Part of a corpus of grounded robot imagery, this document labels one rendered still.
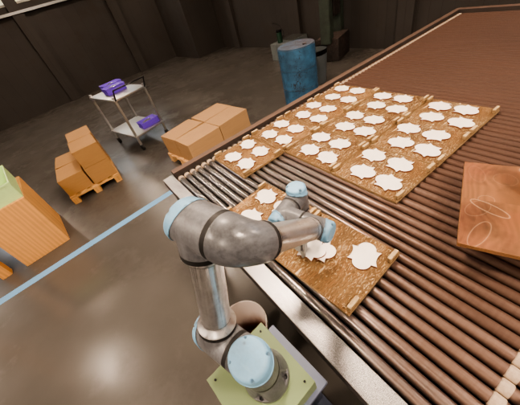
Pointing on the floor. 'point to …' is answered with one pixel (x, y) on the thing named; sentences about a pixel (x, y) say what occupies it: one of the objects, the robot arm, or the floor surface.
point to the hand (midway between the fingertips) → (310, 247)
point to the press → (333, 29)
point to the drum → (298, 67)
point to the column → (305, 370)
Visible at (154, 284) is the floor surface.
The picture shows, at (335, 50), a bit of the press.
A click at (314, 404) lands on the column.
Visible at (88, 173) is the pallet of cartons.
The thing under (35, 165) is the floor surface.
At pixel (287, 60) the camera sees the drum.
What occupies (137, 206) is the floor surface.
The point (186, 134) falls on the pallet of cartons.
